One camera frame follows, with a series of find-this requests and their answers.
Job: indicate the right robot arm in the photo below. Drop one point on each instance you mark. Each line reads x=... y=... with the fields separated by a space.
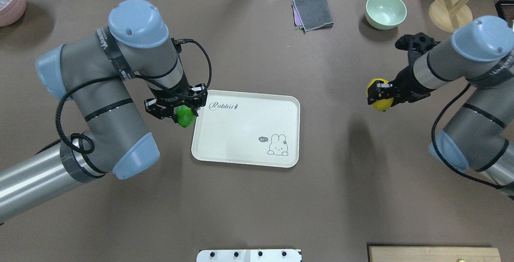
x=466 y=135

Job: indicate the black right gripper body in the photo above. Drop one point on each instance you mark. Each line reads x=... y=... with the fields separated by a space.
x=406 y=82

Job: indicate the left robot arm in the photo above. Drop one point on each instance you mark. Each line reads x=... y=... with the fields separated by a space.
x=100 y=129

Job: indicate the yellow lemon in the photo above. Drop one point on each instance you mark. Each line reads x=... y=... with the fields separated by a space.
x=382 y=105

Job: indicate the wooden stand with round base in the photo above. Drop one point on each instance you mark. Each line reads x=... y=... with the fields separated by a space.
x=450 y=15

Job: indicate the pale green bowl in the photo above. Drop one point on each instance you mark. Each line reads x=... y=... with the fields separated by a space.
x=385 y=14

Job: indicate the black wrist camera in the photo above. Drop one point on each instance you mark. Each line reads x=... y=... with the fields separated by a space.
x=416 y=45

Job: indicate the green lime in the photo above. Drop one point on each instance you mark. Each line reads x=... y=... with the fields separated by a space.
x=185 y=116

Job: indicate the wooden cutting board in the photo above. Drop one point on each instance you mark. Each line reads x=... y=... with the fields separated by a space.
x=432 y=254

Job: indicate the grey folded cloth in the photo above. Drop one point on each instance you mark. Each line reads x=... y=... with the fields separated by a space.
x=311 y=15

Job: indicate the white rabbit print tray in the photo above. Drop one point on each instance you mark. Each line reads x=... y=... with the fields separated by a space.
x=248 y=128

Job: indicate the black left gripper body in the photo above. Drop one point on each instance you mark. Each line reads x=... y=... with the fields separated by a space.
x=172 y=98

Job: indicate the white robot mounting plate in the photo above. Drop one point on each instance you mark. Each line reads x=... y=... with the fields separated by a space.
x=250 y=255

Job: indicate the black framed tray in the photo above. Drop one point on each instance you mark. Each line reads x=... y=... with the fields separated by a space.
x=505 y=11

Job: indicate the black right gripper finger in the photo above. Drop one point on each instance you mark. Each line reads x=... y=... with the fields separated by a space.
x=377 y=92

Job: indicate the pink bowl with ice cubes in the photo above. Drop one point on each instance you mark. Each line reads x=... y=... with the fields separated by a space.
x=11 y=11

